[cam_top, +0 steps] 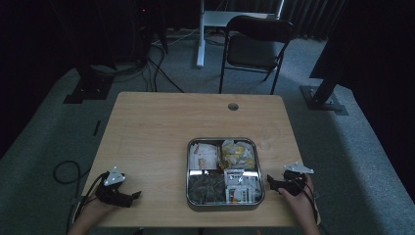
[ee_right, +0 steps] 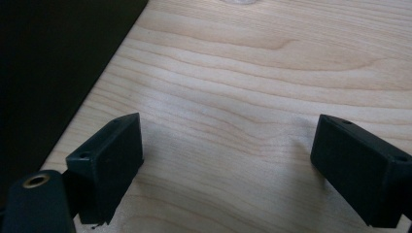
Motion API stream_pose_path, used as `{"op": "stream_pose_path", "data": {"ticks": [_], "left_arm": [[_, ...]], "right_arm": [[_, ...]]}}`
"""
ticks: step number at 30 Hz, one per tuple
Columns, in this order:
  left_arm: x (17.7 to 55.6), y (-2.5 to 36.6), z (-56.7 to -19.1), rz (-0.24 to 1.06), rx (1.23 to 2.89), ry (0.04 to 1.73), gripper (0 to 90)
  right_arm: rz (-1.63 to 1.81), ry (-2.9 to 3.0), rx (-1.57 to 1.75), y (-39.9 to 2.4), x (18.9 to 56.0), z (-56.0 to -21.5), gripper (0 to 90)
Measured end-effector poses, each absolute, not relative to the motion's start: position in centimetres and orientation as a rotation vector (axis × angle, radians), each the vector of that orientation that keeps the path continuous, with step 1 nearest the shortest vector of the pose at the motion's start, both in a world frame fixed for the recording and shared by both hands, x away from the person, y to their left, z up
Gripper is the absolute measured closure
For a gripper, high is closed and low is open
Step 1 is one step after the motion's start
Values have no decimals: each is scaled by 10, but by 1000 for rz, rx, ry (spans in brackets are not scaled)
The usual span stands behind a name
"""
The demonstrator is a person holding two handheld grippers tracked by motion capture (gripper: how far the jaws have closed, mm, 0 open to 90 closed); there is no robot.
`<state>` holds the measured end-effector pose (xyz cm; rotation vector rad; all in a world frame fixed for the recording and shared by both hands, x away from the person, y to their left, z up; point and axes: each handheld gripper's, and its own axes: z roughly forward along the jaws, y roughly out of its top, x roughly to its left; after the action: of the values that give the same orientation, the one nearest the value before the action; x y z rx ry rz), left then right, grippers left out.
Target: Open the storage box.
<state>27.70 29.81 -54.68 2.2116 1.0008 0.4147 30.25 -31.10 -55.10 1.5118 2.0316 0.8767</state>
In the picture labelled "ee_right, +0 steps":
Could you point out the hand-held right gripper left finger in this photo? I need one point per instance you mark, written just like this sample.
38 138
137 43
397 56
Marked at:
110 161

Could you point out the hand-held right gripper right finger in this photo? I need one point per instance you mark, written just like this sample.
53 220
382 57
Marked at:
356 161

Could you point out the clear plastic cup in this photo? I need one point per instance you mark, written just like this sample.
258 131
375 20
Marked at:
239 1

